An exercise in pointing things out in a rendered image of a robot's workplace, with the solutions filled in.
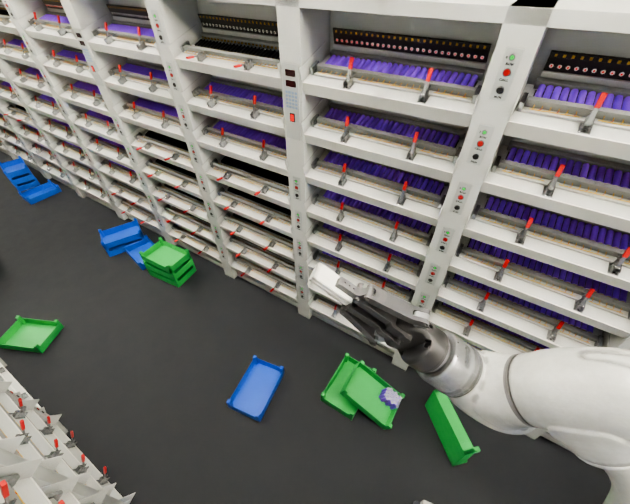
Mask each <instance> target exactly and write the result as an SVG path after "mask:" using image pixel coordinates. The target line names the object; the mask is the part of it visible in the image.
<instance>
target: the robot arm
mask: <svg viewBox="0 0 630 504"><path fill-rule="evenodd" d="M309 281H310V282H312V283H313V284H315V285H316V286H317V287H319V288H320V289H322V290H323V291H325V292H326V293H327V294H328V295H330V296H331V297H333V298H334V299H336V300H337V301H339V302H340V303H341V304H342V306H341V309H340V314H341V315H342V316H343V317H345V318H346V319H347V320H348V321H349V322H350V323H351V324H352V325H353V326H354V327H355V328H357V329H358V330H359V331H360V332H361V333H362V334H363V335H364V336H365V337H366V338H367V339H368V341H369V343H370V344H371V345H373V346H376V345H377V342H385V343H386V344H387V345H388V346H390V347H393V348H395V349H397V350H398V352H399V354H400V356H401V358H402V360H403V361H404V362H405V363H407V364H408V365H410V366H411V367H413V368H414V369H416V371H417V373H418V375H419V376H420V377H421V378H422V379H423V380H424V381H426V382H427V383H429V384H430V385H432V386H433V387H435V388H436V389H438V390H439V391H440V392H441V393H443V394H445V395H447V396H448V397H449V399H450V400H451V401H452V403H453V404H454V405H455V406H457V407H458V408H459V409H460V410H462V411H463V412H464V413H466V414H467V415H469V416H470V417H471V418H473V419H475V420H476V421H478V422H480V423H481V424H483V425H485V426H487V427H489V428H491V429H493V430H496V431H499V432H502V433H506V434H512V435H523V434H527V433H530V432H531V431H533V430H534V429H535V428H541V429H546V430H548V431H549V433H550V435H551V436H553V437H554V438H556V439H557V440H559V441H560V442H562V443H563V444H564V445H566V446H567V447H568V448H569V449H570V450H572V451H573V453H574V454H575V455H576V456H577V457H578V458H579V459H581V460H582V461H584V462H586V463H587V464H589V465H592V466H595V467H598V468H601V469H604V470H605V472H606V473H607V475H608V476H609V478H610V481H611V489H610V491H609V493H608V495H607V497H606V499H605V501H604V502H603V504H630V350H627V349H620V348H610V347H560V348H549V349H541V350H537V351H534V352H529V353H521V354H509V353H499V352H492V351H487V350H482V351H478V350H476V349H475V348H474V347H473V346H471V345H470V344H468V343H466V342H465V341H463V340H462V339H460V338H459V337H458V336H456V335H455V334H453V333H452V332H449V331H445V330H443V331H442V330H440V329H439V328H437V327H436V326H435V325H433V324H432V323H430V322H429V317H430V310H429V309H426V308H422V307H418V306H414V305H412V304H410V303H408V302H406V301H404V300H402V299H400V298H398V297H396V296H394V295H392V294H390V293H388V292H386V291H384V290H382V289H380V288H378V287H376V286H374V285H372V284H369V285H367V287H365V288H363V285H364V283H358V285H357V286H355V285H354V284H353V283H351V282H350V281H348V280H347V279H345V278H344V277H340V276H339V275H338V274H336V273H335V272H333V271H332V270H330V269H329V268H328V267H326V266H325V265H323V264H322V263H318V264H317V265H316V266H315V267H314V269H313V271H312V274H311V276H310V278H309ZM373 294H375V296H374V295H373Z"/></svg>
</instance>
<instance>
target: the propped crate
mask: <svg viewBox="0 0 630 504"><path fill-rule="evenodd" d="M364 363H365V362H364V361H363V360H361V361H360V362H358V363H356V365H355V366H354V368H353V370H352V372H351V373H350V375H349V377H348V379H347V380H346V382H345V384H344V386H343V387H342V389H341V391H340V394H341V395H342V396H344V397H345V398H346V399H347V400H348V401H350V402H351V403H352V404H353V405H354V406H356V407H357V408H358V409H359V410H361V411H362V412H363V413H364V414H365V415H367V416H368V417H369V418H370V419H371V420H373V421H374V422H375V423H376V424H377V425H379V426H380V427H381V428H382V429H383V430H385V429H391V428H392V426H393V425H392V424H391V423H392V421H393V418H394V416H395V414H396V411H397V409H398V408H396V409H392V410H391V409H390V406H389V405H388V406H386V405H385V403H386V402H381V399H380V398H379V395H380V393H381V392H382V389H385V388H387V387H389V388H392V389H393V391H394V392H397V393H398V394H397V395H399V396H401V397H402V399H403V398H404V397H405V394H403V393H401V394H400V393H399V392H398V391H397V390H395V389H394V388H393V387H392V386H390V385H389V384H388V383H387V382H386V381H384V380H383V379H382V378H381V377H379V376H378V375H377V374H376V373H374V372H373V371H372V370H371V369H369V368H368V367H367V366H366V365H365V364H364Z"/></svg>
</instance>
